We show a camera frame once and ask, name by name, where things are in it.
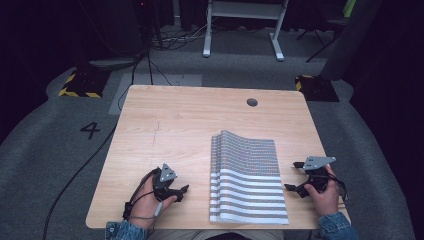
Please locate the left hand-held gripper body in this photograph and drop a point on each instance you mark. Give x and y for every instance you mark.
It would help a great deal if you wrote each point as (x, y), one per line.
(162, 176)

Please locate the dark computer tower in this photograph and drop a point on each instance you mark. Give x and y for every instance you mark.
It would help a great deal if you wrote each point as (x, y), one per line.
(148, 20)

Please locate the black base with yellow stripes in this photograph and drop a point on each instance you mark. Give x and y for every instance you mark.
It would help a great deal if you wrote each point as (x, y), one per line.
(316, 88)
(85, 83)

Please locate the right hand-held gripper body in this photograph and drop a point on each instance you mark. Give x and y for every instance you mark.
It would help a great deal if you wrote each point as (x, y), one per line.
(318, 176)

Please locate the white metal desk frame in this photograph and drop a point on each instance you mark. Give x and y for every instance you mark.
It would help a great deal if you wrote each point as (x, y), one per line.
(245, 10)

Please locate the person's left hand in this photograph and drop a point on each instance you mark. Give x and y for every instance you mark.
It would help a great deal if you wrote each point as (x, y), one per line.
(145, 205)

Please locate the folded grey white striped cloth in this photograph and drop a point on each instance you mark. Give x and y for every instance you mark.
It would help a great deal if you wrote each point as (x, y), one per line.
(248, 180)

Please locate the person's right hand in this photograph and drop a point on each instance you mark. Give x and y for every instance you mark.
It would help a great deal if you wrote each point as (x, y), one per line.
(326, 200)

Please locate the person's lap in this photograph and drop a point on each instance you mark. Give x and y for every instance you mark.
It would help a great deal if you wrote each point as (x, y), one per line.
(213, 235)

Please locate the dark office chair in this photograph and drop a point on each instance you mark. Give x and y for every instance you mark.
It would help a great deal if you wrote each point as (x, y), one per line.
(328, 26)

